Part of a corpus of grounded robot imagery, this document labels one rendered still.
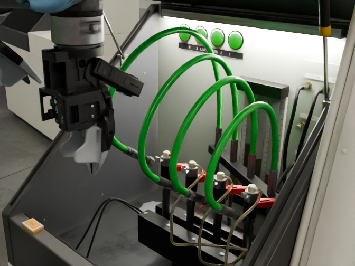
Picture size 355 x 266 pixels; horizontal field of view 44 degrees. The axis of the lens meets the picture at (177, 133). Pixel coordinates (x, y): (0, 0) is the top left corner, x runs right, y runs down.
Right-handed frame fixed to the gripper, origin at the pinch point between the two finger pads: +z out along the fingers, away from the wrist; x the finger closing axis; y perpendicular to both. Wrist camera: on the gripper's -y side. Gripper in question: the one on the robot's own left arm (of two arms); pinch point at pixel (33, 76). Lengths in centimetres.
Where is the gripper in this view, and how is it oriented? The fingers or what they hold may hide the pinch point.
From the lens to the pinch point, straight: 93.5
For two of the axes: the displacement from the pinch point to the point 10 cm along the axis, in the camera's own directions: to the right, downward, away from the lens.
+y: -5.2, 8.1, -2.7
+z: 6.4, 5.8, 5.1
